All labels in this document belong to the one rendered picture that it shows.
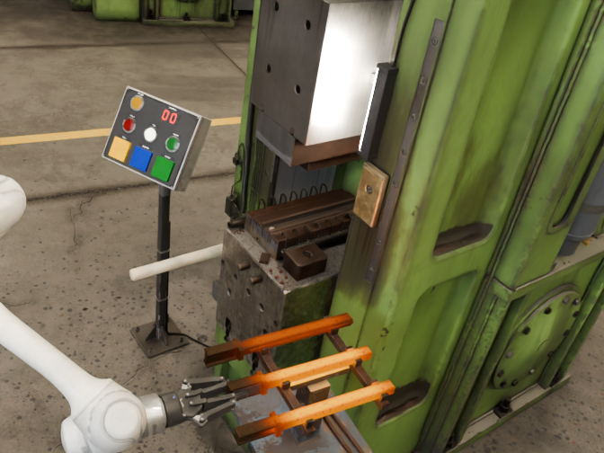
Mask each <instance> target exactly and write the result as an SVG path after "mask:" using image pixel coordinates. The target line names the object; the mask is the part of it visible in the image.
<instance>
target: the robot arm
mask: <svg viewBox="0 0 604 453"><path fill-rule="evenodd" d="M25 209H26V197H25V194H24V192H23V190H22V187H21V186H20V185H19V184H18V183H17V182H16V181H15V180H13V179H11V178H9V177H5V176H3V175H0V238H1V237H2V236H3V235H4V234H5V233H7V232H8V231H9V230H10V229H11V227H12V226H13V225H14V224H16V223H17V222H18V221H19V219H20V218H21V216H22V214H23V212H24V211H25ZM0 344H2V345H3V346H4V347H5V348H6V349H7V350H9V351H10V352H12V353H13V354H14V355H16V356H17V357H19V358H20V359H21V360H23V361H24V362H26V363H27V364H28V365H30V366H31V367H32V368H34V369H35V370H37V371H38V372H39V373H40V374H41V375H42V376H44V377H45V378H46V379H47V380H48V381H50V382H51V383H52V384H53V385H54V386H55V387H56V388H57V389H58V390H59V391H60V392H61V393H62V394H63V395H64V397H65V398H66V399H67V401H68V402H69V404H70V406H71V415H70V416H69V417H67V418H66V419H65V420H64V421H63V422H62V424H61V441H62V444H63V447H64V450H65V452H66V453H117V452H121V451H124V450H126V449H129V448H131V447H132V446H133V445H135V444H136V443H137V442H138V441H139V440H143V439H145V438H148V437H151V436H154V435H157V434H160V433H163V432H164V430H165V428H170V427H173V426H175V425H179V424H181V423H183V422H186V421H188V422H192V421H195V422H196V423H198V424H199V427H200V428H203V427H204V426H205V425H206V424H207V423H208V422H211V421H213V420H215V419H217V418H218V417H220V416H222V415H224V414H226V413H229V412H232V411H234V410H235V403H236V401H239V400H243V399H245V398H247V397H248V396H249V395H253V394H257V393H260V391H261V385H262V384H261V383H260V384H256V385H253V386H248V387H244V388H241V389H237V390H235V391H233V393H232V394H227V395H221V396H216V397H212V396H214V395H219V394H222V393H225V392H227V382H229V381H230V380H229V379H227V380H225V378H224V377H208V378H201V379H193V380H192V379H186V378H185V379H184V380H183V381H182V388H181V389H179V390H178V391H177V392H174V391H172V392H168V393H164V394H161V395H157V394H156V393H153V394H149V395H143V396H140V397H136V396H134V395H132V393H131V392H129V391H128V390H127V389H125V388H124V387H122V386H120V385H118V384H117V383H115V382H114V381H113V380H111V379H110V378H108V379H99V378H96V377H93V376H91V375H90V374H88V373H87V372H85V371H84V370H83V369H81V368H80V367H79V366H77V365H76V364H75V363H74V362H73V361H72V360H71V359H69V358H68V357H67V356H66V355H64V354H63V353H62V352H60V351H59V350H58V349H56V348H55V347H54V346H53V345H51V344H50V343H49V342H47V341H46V340H45V339H43V338H42V337H41V336H40V335H38V334H37V333H36V332H34V331H33V330H32V329H31V328H30V327H29V326H28V325H26V324H25V323H24V322H22V321H21V320H20V319H19V318H17V317H16V316H15V315H14V314H12V313H11V312H10V311H9V310H8V309H7V308H6V307H5V306H3V305H2V303H1V302H0ZM192 390H194V391H192ZM210 397H212V398H210ZM207 398H208V399H207ZM212 408H214V409H212ZM208 409H212V410H209V411H207V410H208ZM206 411H207V412H206ZM203 412H206V413H204V414H203ZM200 413H202V414H201V415H199V414H200Z"/></svg>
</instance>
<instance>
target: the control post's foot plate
mask: <svg viewBox="0 0 604 453"><path fill-rule="evenodd" d="M167 330H168V332H169V333H182V332H181V331H180V329H179V328H178V327H177V325H176V324H175V322H174V321H173V319H172V318H171V317H170V316H169V313H168V316H167ZM130 332H131V333H132V336H133V337H134V339H135V340H136V341H137V342H138V346H139V347H140V348H141V349H142V350H143V352H144V353H145V354H146V356H147V357H148V358H150V359H151V358H154V357H156V356H159V355H162V354H167V353H169V352H171V351H174V350H178V349H180V348H182V347H184V346H186V345H189V344H190V342H189V341H188V339H187V338H185V336H184V335H179V334H168V333H167V332H165V333H164V327H163V326H161V327H160V339H157V324H155V321H153V322H150V323H147V324H142V325H140V326H138V325H137V327H133V328H132V329H130Z"/></svg>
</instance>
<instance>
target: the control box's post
mask: <svg viewBox="0 0 604 453"><path fill-rule="evenodd" d="M158 192H159V200H158V235H157V248H158V249H159V251H160V252H162V251H166V250H168V240H169V217H170V195H171V189H169V188H167V187H164V186H163V185H161V184H159V185H158ZM167 259H168V252H167V253H159V252H157V261H158V262H160V261H163V260H167ZM166 288H167V271H166V272H162V273H159V274H156V297H157V298H158V299H159V300H161V299H164V298H166ZM165 311H166V300H164V301H161V302H158V301H156V307H155V324H157V339H160V327H161V326H163V327H164V333H165Z"/></svg>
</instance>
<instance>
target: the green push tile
mask: <svg viewBox="0 0 604 453"><path fill-rule="evenodd" d="M174 165H175V162H172V161H170V160H168V159H166V158H163V157H161V156H159V155H158V156H157V159H156V160H155V165H154V167H153V170H152V173H151V175H153V176H154V177H156V178H158V179H160V180H162V181H164V182H169V179H170V176H171V174H172V171H173V168H174Z"/></svg>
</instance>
